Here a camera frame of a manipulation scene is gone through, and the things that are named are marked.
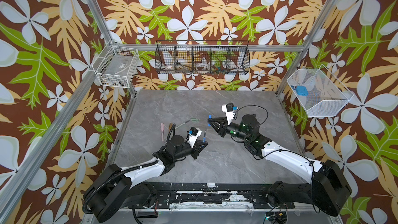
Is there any blue object in basket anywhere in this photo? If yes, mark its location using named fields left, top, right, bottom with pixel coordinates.
left=295, top=86, right=309, bottom=96

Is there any green pen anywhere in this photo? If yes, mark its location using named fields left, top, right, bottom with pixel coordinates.
left=176, top=119, right=190, bottom=129

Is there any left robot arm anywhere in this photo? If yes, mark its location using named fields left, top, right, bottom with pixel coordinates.
left=82, top=135, right=208, bottom=223

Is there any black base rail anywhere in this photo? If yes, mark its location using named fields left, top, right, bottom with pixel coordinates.
left=130, top=181, right=295, bottom=209

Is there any pink pen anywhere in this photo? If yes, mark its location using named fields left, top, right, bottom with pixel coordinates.
left=161, top=123, right=164, bottom=142

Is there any white wire basket left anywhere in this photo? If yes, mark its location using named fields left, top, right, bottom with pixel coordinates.
left=93, top=42, right=140, bottom=89

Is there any blue pen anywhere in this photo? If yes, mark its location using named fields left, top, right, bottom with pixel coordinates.
left=202, top=130, right=207, bottom=143

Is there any white mesh basket right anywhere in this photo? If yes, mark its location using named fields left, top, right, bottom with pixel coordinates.
left=287, top=65, right=353, bottom=118

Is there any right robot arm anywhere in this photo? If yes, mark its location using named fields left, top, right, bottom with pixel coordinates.
left=207, top=115, right=352, bottom=217

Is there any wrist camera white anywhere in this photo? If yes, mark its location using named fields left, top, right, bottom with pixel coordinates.
left=187, top=127, right=202, bottom=148
left=221, top=103, right=238, bottom=125

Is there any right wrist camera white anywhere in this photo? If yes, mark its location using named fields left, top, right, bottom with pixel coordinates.
left=221, top=103, right=238, bottom=125

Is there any black wire basket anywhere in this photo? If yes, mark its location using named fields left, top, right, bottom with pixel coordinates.
left=154, top=40, right=250, bottom=75

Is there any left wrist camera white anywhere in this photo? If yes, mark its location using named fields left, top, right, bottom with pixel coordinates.
left=187, top=127, right=202, bottom=148

